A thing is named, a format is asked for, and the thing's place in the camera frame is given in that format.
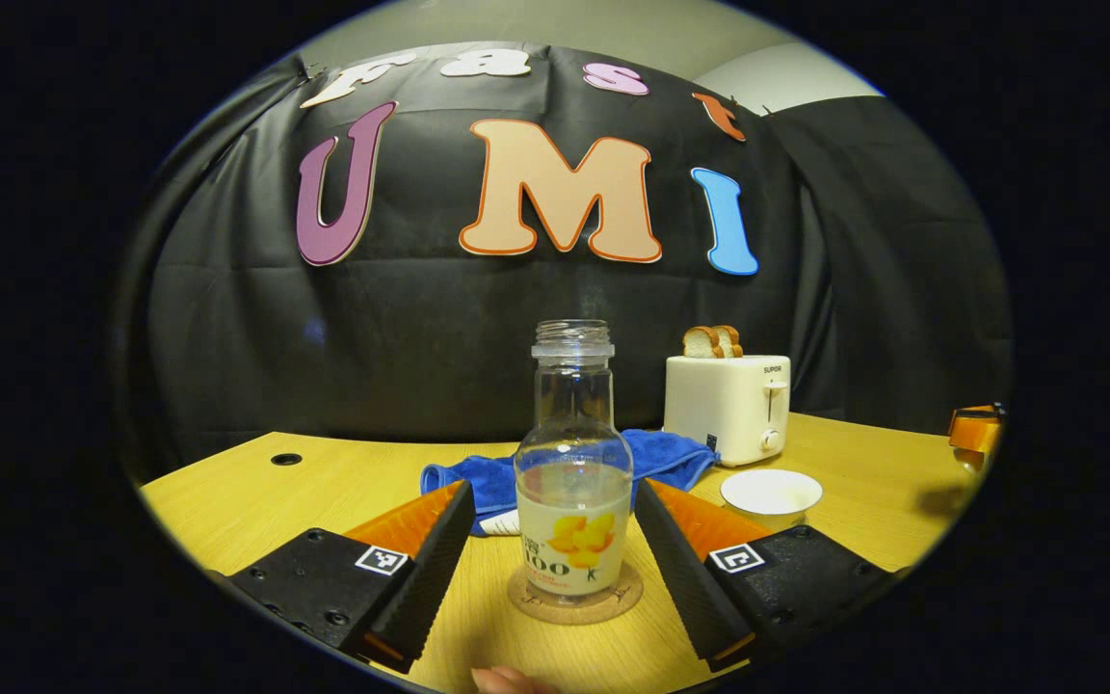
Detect black backdrop cloth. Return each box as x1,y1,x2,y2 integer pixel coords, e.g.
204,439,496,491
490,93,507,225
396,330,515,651
117,40,1014,473

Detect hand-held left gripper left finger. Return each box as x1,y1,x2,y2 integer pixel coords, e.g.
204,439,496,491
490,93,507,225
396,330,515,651
213,480,477,674

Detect white toaster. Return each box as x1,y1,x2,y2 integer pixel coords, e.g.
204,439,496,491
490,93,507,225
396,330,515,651
663,354,793,468

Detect clear water bottle yellow label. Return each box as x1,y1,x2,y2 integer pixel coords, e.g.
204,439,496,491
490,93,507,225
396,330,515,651
514,320,635,606

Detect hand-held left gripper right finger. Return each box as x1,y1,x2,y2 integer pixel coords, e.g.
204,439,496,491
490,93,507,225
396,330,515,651
632,480,893,674

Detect blue towel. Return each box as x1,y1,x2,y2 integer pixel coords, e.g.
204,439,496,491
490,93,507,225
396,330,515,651
420,429,720,537

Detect round cork coaster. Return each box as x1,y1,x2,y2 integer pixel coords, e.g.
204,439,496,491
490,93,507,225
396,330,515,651
507,559,645,626

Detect cream ceramic teacup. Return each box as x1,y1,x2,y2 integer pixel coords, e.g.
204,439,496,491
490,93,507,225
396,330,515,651
720,468,824,533

